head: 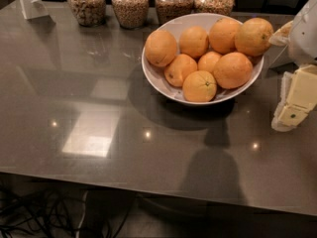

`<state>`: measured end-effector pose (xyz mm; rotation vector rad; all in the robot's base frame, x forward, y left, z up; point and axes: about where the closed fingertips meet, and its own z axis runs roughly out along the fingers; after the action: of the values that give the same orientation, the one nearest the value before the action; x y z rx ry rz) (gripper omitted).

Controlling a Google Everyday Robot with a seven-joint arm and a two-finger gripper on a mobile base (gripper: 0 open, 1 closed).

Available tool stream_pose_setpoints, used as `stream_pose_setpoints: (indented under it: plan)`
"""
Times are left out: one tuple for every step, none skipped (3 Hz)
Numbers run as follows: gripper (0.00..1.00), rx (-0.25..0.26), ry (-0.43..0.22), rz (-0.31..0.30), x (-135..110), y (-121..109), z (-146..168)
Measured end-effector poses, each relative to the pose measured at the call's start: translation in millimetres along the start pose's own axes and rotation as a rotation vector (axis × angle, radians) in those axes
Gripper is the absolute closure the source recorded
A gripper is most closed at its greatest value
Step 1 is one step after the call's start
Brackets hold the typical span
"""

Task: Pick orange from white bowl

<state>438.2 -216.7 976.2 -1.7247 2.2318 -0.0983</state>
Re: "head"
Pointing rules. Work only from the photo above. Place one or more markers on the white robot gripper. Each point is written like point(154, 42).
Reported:
point(304, 39)

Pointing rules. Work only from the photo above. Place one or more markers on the white stand object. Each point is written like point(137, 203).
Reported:
point(32, 9)

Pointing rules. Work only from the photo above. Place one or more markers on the glass jar dark grains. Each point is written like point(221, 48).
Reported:
point(171, 9)

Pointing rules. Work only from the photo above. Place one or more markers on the glass jar of nuts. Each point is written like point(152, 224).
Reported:
point(88, 13)

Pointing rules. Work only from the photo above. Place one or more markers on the white ceramic bowl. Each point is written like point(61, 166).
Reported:
point(154, 75)

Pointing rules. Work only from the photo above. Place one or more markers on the small orange in centre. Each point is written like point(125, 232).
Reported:
point(208, 61)

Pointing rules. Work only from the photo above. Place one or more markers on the glass jar right grains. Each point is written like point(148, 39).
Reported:
point(222, 7)

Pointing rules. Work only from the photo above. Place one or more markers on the glass jar of grains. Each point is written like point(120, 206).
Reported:
point(131, 14)

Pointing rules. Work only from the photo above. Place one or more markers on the large orange right front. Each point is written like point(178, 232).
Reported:
point(233, 70)

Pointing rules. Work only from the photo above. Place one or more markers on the orange front with stem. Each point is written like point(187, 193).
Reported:
point(199, 86)

